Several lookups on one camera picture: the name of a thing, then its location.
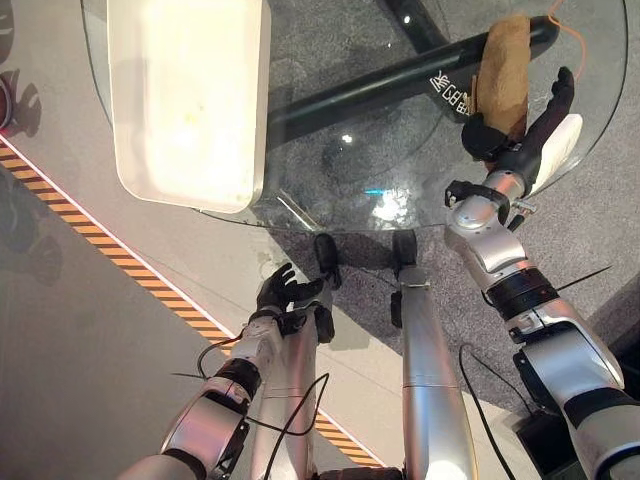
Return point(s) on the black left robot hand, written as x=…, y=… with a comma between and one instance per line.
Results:
x=276, y=295

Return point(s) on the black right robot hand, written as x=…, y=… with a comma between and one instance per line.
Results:
x=530, y=150

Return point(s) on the brown cloth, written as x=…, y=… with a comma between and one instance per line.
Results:
x=504, y=75

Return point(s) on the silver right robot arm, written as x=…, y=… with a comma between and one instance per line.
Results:
x=550, y=345

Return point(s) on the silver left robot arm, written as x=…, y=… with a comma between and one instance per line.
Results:
x=210, y=425

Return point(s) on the white rectangular basket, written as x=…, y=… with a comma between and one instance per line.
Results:
x=185, y=100

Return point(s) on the dark left robot foot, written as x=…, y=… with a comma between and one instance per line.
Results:
x=326, y=252

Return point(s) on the dark robot foot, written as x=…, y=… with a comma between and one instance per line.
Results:
x=404, y=247
x=326, y=252

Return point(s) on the silver left robot leg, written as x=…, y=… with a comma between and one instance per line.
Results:
x=295, y=380

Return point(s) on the silver robot leg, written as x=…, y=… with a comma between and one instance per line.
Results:
x=295, y=380
x=430, y=380

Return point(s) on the dark right robot foot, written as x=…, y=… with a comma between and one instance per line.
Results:
x=404, y=247

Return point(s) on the yellow black striped floor tape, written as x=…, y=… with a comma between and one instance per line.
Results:
x=125, y=262

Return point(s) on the silver right robot leg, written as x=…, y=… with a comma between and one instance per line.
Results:
x=430, y=380

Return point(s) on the black box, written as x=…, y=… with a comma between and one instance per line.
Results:
x=547, y=442

